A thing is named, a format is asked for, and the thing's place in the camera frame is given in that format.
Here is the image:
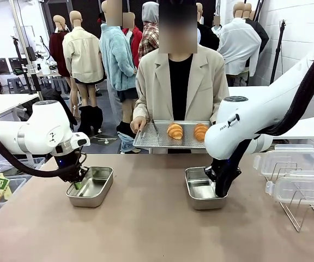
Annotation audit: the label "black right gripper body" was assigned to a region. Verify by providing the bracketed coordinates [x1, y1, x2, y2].
[204, 160, 242, 192]

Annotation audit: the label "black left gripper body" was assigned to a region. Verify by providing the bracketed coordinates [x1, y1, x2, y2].
[58, 152, 90, 183]

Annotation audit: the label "steel rectangular container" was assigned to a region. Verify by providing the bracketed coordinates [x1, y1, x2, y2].
[65, 166, 114, 208]
[184, 166, 228, 211]

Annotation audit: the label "golden croissant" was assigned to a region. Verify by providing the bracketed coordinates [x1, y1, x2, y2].
[166, 122, 184, 140]
[193, 123, 209, 142]

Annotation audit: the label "perforated metal baking tray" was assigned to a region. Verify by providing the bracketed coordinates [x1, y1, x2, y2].
[132, 120, 212, 150]

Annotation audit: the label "metal tongs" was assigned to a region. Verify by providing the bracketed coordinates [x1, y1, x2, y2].
[138, 120, 160, 141]

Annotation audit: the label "clear plastic container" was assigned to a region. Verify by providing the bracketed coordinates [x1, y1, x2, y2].
[253, 144, 314, 178]

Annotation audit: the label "clear plastic clip lid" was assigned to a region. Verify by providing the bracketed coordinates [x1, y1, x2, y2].
[265, 170, 314, 205]

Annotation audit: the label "person's right forearm beige sleeve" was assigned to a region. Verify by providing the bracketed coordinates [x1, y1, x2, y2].
[132, 98, 154, 123]

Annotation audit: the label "person's right hand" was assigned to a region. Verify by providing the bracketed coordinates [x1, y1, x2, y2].
[130, 116, 148, 134]

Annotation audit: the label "clear plastic storage bin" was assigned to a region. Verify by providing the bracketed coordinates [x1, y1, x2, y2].
[0, 157, 46, 181]
[0, 177, 28, 226]

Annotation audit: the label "black boots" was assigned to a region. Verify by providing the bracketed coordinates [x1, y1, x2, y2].
[77, 105, 104, 136]

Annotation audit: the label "white work table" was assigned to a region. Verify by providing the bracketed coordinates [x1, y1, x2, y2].
[0, 92, 40, 121]

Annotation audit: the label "person in beige blazer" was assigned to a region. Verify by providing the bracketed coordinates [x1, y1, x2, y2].
[131, 0, 230, 155]

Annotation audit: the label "grey plastic stool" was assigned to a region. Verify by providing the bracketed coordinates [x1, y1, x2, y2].
[7, 77, 27, 93]

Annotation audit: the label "mannequin in cream jacket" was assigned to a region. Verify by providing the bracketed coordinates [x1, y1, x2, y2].
[62, 10, 105, 110]

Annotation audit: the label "mannequin in blue fleece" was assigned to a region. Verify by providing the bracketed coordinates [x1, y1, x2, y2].
[99, 0, 138, 132]

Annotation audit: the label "mannequin in dark red dress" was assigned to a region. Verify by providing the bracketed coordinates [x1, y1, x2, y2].
[49, 15, 71, 79]

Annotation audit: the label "slanted metal pole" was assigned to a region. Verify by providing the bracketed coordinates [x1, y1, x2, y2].
[9, 0, 45, 102]

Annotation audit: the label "mannequin in white shirt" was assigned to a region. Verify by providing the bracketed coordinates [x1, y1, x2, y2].
[216, 1, 263, 77]

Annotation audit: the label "black tripod stand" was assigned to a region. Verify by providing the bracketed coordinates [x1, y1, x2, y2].
[270, 19, 287, 85]

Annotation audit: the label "mannequin in black jacket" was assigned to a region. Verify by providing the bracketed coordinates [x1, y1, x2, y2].
[196, 2, 220, 51]

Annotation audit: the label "mannequin in red jacket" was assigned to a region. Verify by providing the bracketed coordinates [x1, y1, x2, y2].
[122, 12, 143, 69]

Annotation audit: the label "mannequin in black coat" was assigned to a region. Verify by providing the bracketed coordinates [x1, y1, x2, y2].
[244, 3, 269, 55]

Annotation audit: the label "mannequin in plaid hooded shirt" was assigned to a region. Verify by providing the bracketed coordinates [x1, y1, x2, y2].
[137, 1, 160, 62]

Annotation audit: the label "metal wire rack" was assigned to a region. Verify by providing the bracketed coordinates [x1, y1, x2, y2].
[264, 160, 314, 233]

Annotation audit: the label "black camera stand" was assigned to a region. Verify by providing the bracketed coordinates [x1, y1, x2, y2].
[11, 35, 35, 95]

